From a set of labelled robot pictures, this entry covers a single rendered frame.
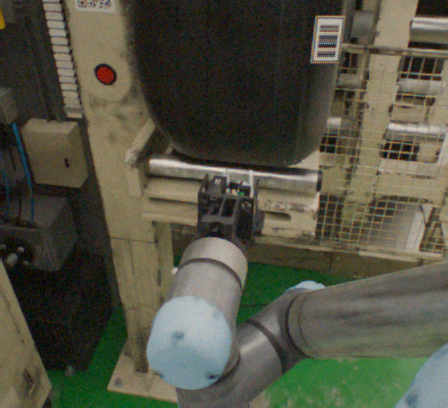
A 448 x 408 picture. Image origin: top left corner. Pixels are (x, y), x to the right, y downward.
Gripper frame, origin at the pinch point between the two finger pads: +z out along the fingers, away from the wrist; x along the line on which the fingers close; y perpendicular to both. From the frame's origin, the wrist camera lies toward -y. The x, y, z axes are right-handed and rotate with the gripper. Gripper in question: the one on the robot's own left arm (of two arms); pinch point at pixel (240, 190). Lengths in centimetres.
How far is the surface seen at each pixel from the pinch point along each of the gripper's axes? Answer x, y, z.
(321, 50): -9.7, 21.3, 2.8
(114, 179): 32.2, -16.5, 26.8
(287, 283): -9, -90, 86
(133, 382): 36, -96, 33
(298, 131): -7.7, 8.2, 5.6
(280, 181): -5.3, -7.6, 17.9
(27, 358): 58, -68, 15
